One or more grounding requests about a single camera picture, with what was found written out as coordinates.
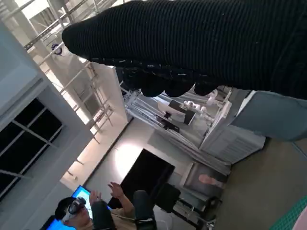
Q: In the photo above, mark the black office chair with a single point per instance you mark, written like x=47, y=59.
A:
x=168, y=196

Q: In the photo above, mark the framed picture with pink shape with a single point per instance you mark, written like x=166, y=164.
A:
x=206, y=179

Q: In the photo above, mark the green cutting mat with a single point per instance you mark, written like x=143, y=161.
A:
x=287, y=215

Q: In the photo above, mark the black flat panel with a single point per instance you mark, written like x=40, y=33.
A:
x=148, y=172

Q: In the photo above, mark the laptop with blue screen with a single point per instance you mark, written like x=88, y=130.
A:
x=82, y=194

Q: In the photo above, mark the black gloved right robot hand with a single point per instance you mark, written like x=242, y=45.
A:
x=192, y=40

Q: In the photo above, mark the white VR headset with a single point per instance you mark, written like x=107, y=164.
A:
x=75, y=206

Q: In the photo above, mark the pink bowl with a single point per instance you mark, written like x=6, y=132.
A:
x=301, y=222

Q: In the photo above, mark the white louvred cabinet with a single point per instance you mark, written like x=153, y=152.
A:
x=230, y=143

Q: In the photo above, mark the person with headset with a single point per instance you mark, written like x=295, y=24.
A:
x=122, y=206

